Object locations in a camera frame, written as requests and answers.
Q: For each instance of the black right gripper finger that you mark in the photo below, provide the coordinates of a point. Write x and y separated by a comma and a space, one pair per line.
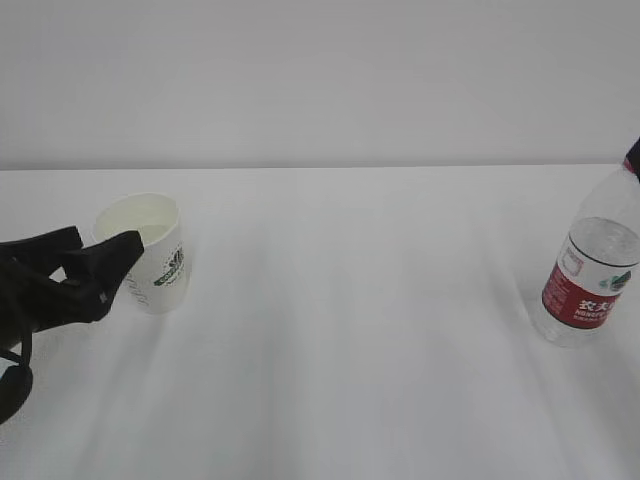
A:
635, 160

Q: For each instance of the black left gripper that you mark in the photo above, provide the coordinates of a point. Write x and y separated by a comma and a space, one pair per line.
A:
32, 302

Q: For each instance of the white paper cup green logo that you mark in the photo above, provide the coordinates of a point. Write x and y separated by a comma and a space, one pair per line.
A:
159, 279

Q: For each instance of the clear Nongfu Spring water bottle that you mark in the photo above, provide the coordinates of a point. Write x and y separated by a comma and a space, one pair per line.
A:
596, 262

